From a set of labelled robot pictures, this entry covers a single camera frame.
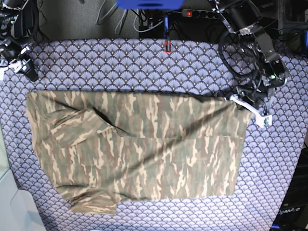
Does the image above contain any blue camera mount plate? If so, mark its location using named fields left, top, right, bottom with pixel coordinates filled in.
left=116, top=0, right=184, bottom=10

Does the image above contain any camouflage T-shirt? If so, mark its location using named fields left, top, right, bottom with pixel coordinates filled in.
left=26, top=90, right=252, bottom=215

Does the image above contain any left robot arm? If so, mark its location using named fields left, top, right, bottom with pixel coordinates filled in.
left=210, top=0, right=288, bottom=116

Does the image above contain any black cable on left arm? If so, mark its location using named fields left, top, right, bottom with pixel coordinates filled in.
left=218, top=31, right=256, bottom=79

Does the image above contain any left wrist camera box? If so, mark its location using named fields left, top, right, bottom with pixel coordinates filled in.
left=256, top=114, right=272, bottom=128

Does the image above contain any black power strip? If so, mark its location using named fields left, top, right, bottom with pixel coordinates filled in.
left=181, top=9, right=219, bottom=20

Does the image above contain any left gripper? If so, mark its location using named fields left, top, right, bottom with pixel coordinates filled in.
left=225, top=85, right=277, bottom=116

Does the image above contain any blue clamp right edge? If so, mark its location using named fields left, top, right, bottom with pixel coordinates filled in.
left=301, top=30, right=308, bottom=57

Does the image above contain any purple fan-pattern table cloth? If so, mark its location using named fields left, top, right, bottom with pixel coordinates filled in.
left=0, top=39, right=308, bottom=231

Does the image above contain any white plastic bin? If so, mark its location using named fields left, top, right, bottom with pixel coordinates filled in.
left=0, top=134, right=46, bottom=231

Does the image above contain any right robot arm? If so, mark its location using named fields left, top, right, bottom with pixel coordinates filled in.
left=0, top=0, right=39, bottom=82

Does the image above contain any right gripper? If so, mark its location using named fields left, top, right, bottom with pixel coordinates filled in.
left=8, top=47, right=39, bottom=81

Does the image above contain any black OpenArm box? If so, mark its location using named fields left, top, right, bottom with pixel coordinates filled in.
left=270, top=148, right=308, bottom=231

